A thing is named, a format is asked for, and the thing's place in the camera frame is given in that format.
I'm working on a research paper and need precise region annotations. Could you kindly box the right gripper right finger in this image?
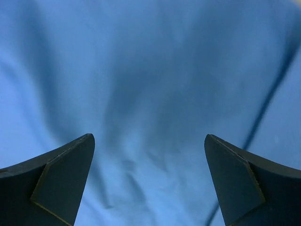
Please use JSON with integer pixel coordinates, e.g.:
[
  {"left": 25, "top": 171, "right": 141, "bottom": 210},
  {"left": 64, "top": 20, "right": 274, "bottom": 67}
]
[{"left": 204, "top": 135, "right": 301, "bottom": 226}]

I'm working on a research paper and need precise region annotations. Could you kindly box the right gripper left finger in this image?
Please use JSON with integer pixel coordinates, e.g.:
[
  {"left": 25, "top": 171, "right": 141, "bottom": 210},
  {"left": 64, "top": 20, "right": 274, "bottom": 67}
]
[{"left": 0, "top": 134, "right": 95, "bottom": 226}]

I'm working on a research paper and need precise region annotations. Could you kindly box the blue surgical drape cloth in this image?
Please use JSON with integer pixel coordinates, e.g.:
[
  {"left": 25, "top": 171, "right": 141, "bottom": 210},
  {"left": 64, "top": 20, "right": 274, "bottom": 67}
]
[{"left": 0, "top": 0, "right": 301, "bottom": 226}]

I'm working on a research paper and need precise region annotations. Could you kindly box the black wrist loop cable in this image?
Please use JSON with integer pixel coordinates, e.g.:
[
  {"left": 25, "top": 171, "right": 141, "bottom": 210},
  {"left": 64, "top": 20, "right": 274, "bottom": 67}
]
[{"left": 204, "top": 44, "right": 301, "bottom": 226}]

